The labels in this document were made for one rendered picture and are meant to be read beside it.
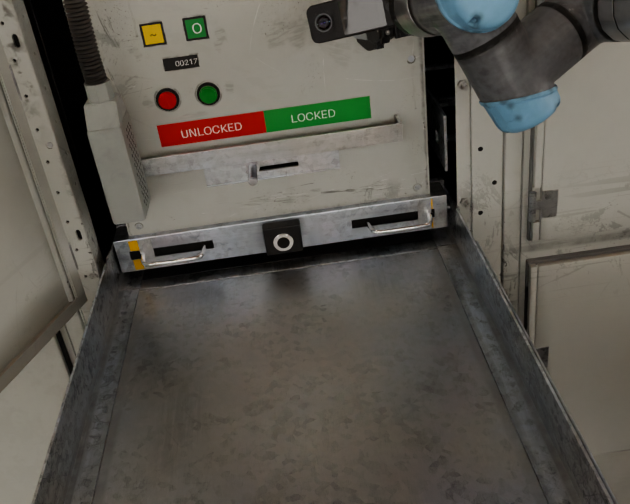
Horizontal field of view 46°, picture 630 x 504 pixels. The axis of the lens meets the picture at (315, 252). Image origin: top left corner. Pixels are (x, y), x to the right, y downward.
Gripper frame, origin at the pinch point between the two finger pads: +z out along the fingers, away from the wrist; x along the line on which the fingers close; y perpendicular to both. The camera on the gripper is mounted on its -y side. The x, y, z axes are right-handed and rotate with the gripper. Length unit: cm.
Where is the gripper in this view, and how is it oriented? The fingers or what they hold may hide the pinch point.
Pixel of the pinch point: (346, 18)
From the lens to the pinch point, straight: 108.9
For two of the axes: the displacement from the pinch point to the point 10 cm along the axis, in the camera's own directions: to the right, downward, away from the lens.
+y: 9.3, -2.7, 2.3
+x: -2.0, -9.4, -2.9
